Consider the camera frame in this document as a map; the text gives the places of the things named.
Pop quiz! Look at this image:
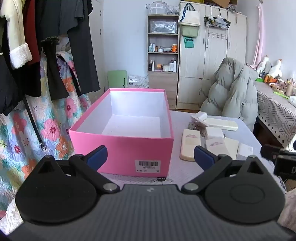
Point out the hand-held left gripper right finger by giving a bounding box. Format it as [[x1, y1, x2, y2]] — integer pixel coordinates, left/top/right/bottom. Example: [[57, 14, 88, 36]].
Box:
[[181, 145, 269, 194]]

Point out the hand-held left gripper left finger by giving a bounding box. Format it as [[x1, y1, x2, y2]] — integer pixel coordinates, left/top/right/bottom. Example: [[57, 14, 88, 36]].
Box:
[[32, 145, 121, 194]]

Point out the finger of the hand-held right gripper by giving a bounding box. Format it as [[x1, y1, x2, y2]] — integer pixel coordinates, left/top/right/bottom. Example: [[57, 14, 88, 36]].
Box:
[[260, 144, 282, 162]]

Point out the white box with pink print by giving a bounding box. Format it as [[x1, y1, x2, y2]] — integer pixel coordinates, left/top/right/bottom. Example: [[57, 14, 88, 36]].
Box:
[[205, 137, 226, 160]]

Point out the cream remote control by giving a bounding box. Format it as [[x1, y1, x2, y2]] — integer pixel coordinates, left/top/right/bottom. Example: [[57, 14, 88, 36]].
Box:
[[180, 128, 201, 162]]

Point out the plain white square box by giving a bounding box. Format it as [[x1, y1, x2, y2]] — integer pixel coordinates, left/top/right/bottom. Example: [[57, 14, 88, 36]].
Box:
[[236, 143, 253, 161]]

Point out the small white box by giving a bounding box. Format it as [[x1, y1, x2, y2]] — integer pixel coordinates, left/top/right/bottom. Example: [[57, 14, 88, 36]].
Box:
[[205, 127, 224, 140]]

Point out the metal key bunch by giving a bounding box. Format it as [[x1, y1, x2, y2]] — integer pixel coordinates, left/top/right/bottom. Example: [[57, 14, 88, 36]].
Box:
[[187, 123, 205, 137]]

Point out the pink cardboard box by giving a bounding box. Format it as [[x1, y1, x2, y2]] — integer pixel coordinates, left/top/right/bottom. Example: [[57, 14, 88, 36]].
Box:
[[69, 88, 174, 178]]

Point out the long white remote control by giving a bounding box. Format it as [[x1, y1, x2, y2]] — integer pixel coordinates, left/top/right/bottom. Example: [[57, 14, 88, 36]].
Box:
[[205, 118, 238, 132]]

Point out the geometric patterned tablecloth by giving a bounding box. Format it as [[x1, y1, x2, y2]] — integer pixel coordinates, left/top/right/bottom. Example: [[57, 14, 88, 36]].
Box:
[[254, 81, 296, 149]]

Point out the grey-green puffer jacket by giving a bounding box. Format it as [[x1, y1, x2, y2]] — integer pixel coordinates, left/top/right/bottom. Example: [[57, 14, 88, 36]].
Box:
[[200, 57, 258, 132]]

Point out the black belt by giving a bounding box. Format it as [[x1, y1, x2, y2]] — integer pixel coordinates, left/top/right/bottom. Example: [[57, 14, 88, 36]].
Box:
[[23, 95, 47, 151]]

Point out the green folding table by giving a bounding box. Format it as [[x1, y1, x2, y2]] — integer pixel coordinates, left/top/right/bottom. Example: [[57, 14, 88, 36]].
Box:
[[107, 70, 127, 92]]

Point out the wooden shelf unit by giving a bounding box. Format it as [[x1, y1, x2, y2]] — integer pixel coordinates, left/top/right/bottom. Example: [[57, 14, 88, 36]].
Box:
[[147, 14, 179, 109]]

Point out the white goose plush toy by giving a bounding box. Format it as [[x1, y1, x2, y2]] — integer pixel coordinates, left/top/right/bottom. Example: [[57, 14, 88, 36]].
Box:
[[257, 55, 272, 76], [266, 59, 284, 81]]

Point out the floral quilt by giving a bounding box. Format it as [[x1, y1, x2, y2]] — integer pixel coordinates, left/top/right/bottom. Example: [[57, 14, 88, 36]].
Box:
[[0, 51, 92, 218]]

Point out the white tissue package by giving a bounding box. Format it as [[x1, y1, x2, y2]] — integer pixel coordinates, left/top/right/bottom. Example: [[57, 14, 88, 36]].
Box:
[[128, 75, 148, 88]]

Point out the light wooden wardrobe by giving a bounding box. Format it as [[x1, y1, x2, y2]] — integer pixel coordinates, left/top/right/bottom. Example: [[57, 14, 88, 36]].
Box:
[[176, 2, 247, 110]]

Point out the black jacket with white piping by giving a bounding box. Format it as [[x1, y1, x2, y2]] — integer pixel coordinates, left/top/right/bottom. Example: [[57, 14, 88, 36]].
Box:
[[0, 52, 42, 116]]

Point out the pink curtain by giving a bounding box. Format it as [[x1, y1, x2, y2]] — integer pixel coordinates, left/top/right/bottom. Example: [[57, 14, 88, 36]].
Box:
[[253, 2, 265, 67]]

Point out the green hanging pouch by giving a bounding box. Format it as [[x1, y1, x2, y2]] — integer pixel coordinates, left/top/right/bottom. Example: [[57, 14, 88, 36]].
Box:
[[180, 24, 199, 38]]

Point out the dark grey hanging shirt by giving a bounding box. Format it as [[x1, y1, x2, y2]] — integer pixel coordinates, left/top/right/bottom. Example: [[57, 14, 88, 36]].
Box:
[[35, 0, 101, 96]]

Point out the clear zip storage bag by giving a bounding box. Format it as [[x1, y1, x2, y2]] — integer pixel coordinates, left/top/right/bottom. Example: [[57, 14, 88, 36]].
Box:
[[150, 21, 177, 33]]

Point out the red hanging garment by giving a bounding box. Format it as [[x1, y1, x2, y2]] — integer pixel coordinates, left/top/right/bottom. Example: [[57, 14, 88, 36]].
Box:
[[22, 0, 41, 64]]

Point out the white tote bag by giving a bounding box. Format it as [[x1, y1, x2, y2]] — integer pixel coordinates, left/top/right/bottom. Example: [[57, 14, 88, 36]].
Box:
[[178, 3, 201, 26]]

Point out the cream coat with fleece cuff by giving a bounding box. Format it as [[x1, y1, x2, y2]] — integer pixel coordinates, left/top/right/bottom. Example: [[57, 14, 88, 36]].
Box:
[[0, 0, 33, 69]]

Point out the brown cardboard box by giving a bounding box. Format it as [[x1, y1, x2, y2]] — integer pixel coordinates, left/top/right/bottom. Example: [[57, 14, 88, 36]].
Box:
[[203, 0, 237, 8]]

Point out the clear storage box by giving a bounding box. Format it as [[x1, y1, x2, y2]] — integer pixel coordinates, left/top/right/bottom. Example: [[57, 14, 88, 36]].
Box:
[[146, 2, 167, 15]]

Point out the over-door wire rack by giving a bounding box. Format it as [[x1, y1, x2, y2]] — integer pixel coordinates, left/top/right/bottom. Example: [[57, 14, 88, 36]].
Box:
[[203, 15, 231, 40]]

